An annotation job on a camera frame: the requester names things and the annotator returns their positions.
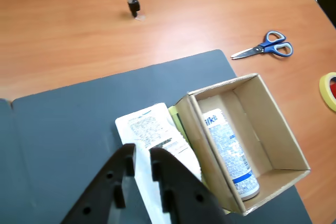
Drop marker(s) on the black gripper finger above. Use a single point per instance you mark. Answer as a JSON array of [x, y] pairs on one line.
[[189, 197], [105, 182]]

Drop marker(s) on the white plastic blister package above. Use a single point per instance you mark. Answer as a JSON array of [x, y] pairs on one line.
[[149, 129]]

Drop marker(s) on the blue grey scissors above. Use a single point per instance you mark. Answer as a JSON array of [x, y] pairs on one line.
[[262, 48]]

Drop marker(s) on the white blue drink can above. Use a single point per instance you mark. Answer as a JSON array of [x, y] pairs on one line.
[[231, 155]]

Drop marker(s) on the brown cardboard box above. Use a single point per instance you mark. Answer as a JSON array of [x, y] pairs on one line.
[[262, 119]]

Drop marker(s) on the yellow masking tape roll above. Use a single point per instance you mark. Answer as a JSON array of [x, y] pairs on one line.
[[324, 90]]

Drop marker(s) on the dark grey table mat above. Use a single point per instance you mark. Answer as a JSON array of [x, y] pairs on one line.
[[78, 108], [4, 155]]

